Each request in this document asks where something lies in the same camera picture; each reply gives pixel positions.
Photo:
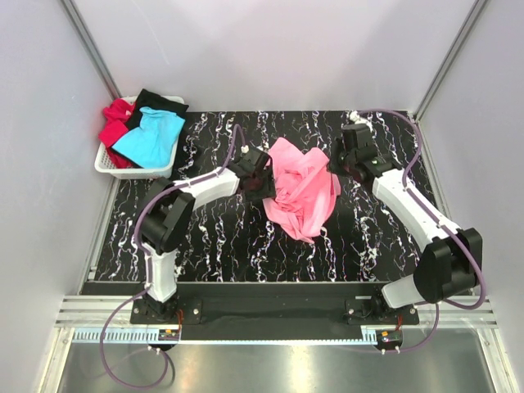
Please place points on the white slotted cable duct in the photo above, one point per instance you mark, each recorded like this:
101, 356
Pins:
119, 335

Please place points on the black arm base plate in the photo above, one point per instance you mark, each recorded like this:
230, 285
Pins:
276, 329

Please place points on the right control board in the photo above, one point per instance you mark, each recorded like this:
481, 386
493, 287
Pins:
388, 336

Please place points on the red t shirt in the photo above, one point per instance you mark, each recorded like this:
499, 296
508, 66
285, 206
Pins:
116, 115

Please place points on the black t shirt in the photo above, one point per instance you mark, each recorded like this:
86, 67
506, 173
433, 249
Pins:
154, 101

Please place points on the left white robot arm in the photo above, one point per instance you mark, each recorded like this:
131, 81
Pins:
166, 213

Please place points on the aluminium frame rail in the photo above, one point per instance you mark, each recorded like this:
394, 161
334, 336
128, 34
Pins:
96, 309

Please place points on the white plastic basket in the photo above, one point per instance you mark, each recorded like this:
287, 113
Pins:
109, 162

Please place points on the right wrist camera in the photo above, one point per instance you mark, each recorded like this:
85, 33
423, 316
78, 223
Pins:
356, 118

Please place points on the control board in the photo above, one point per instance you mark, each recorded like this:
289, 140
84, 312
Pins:
388, 336
169, 334

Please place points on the cyan t shirt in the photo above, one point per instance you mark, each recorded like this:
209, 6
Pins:
150, 145

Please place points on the left control board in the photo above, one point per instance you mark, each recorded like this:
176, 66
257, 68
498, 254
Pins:
169, 334

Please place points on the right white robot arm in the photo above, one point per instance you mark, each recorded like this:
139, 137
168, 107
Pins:
451, 257

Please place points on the pink t shirt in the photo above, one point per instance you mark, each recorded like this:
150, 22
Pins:
306, 192

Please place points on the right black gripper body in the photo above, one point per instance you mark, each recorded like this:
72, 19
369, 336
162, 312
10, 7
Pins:
340, 159

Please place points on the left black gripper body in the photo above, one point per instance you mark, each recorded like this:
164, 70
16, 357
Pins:
267, 172

